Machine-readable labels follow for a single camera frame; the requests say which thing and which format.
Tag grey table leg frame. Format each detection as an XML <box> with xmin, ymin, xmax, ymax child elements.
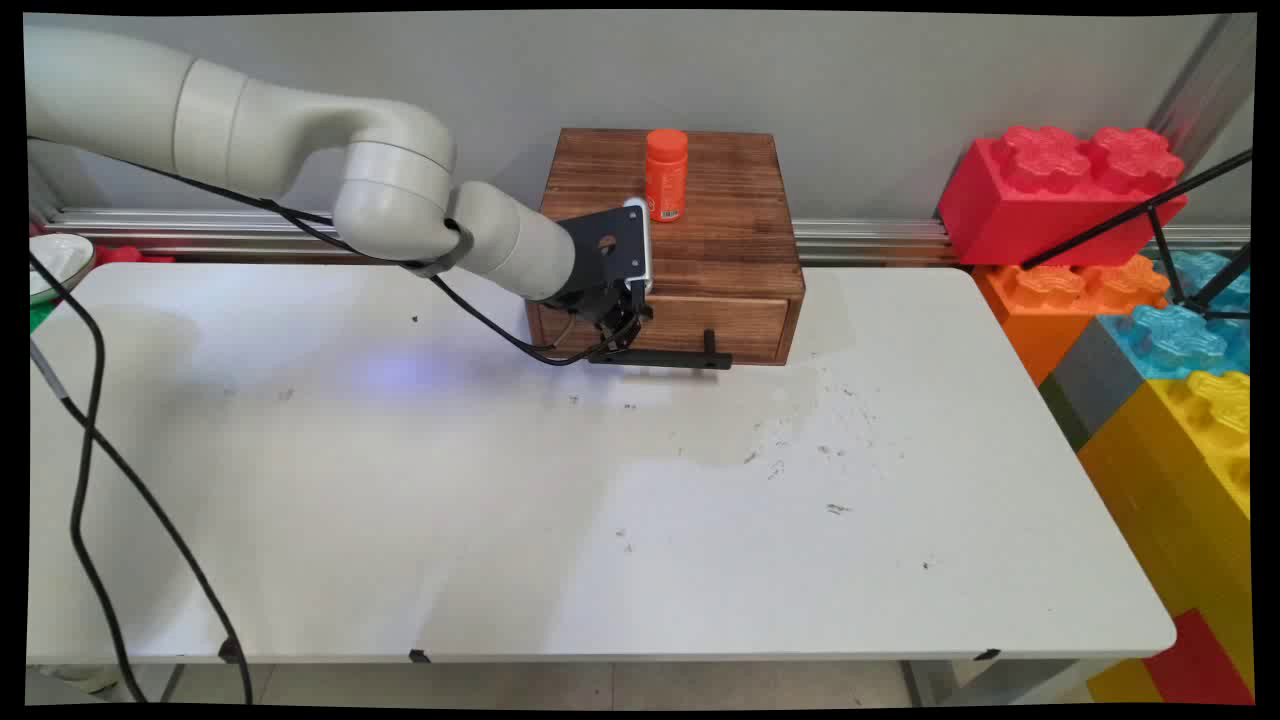
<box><xmin>900</xmin><ymin>658</ymin><xmax>1131</xmax><ymax>707</ymax></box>

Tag brown wooden drawer cabinet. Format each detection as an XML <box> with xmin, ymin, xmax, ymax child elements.
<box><xmin>526</xmin><ymin>127</ymin><xmax>807</xmax><ymax>367</ymax></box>

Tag white bowl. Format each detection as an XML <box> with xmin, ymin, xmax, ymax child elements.
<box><xmin>28</xmin><ymin>233</ymin><xmax>97</xmax><ymax>306</ymax></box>

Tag red giant toy brick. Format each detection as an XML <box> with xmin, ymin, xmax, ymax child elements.
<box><xmin>937</xmin><ymin>124</ymin><xmax>1190</xmax><ymax>268</ymax></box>

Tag small red toy brick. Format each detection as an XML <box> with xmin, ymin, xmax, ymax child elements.
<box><xmin>1142</xmin><ymin>608</ymin><xmax>1254</xmax><ymax>704</ymax></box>

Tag black cable with white tag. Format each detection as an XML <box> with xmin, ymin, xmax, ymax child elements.
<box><xmin>28</xmin><ymin>338</ymin><xmax>255</xmax><ymax>703</ymax></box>

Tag aluminium wall rail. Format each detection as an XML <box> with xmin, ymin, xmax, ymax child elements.
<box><xmin>45</xmin><ymin>207</ymin><xmax>1252</xmax><ymax>267</ymax></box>

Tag yellow giant toy brick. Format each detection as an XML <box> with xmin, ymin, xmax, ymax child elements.
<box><xmin>1076</xmin><ymin>371</ymin><xmax>1254</xmax><ymax>703</ymax></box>

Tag wooden drawer with black handle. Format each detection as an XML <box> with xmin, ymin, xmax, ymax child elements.
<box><xmin>538</xmin><ymin>294</ymin><xmax>794</xmax><ymax>372</ymax></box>

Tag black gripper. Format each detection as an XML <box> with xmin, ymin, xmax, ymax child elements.
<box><xmin>556</xmin><ymin>278</ymin><xmax>655</xmax><ymax>363</ymax></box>

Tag black tripod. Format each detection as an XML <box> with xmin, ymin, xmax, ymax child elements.
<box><xmin>1020</xmin><ymin>148</ymin><xmax>1254</xmax><ymax>322</ymax></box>

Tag grey velcro wrist strap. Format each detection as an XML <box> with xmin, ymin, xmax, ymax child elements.
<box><xmin>398</xmin><ymin>222</ymin><xmax>474</xmax><ymax>280</ymax></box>

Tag blue giant toy brick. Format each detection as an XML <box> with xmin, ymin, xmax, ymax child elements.
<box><xmin>1098</xmin><ymin>250</ymin><xmax>1252</xmax><ymax>381</ymax></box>

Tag orange plastic bottle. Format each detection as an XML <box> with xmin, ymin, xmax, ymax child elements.
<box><xmin>644</xmin><ymin>128</ymin><xmax>690</xmax><ymax>224</ymax></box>

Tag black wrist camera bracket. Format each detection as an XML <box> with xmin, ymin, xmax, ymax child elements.
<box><xmin>558</xmin><ymin>198</ymin><xmax>654</xmax><ymax>299</ymax></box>

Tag grey giant toy brick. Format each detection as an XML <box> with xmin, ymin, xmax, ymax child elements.
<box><xmin>1038</xmin><ymin>316</ymin><xmax>1147</xmax><ymax>452</ymax></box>

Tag aluminium corner post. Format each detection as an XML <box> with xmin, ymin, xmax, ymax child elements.
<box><xmin>1146</xmin><ymin>14</ymin><xmax>1256</xmax><ymax>151</ymax></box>

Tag orange giant toy brick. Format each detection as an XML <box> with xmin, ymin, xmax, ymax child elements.
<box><xmin>972</xmin><ymin>254</ymin><xmax>1172</xmax><ymax>387</ymax></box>

